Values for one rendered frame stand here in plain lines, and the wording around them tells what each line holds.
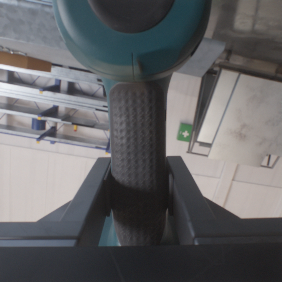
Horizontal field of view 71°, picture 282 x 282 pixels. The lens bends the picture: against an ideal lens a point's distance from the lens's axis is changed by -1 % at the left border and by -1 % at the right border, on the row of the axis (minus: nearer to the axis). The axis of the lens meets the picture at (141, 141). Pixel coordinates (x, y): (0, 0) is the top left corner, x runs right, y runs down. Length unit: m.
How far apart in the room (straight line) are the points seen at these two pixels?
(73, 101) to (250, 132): 3.31
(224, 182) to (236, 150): 2.88
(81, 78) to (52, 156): 2.51
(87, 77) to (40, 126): 1.52
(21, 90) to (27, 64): 3.66
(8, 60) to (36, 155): 4.99
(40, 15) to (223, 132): 3.09
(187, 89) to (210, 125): 2.29
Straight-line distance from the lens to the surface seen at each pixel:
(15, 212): 7.17
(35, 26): 0.41
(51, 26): 0.40
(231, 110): 3.21
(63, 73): 4.36
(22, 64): 1.14
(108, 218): 0.18
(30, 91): 4.64
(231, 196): 6.83
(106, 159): 0.15
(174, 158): 0.15
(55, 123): 4.80
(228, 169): 6.18
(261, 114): 3.41
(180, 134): 5.34
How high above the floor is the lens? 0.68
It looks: 15 degrees up
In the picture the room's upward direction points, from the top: 169 degrees counter-clockwise
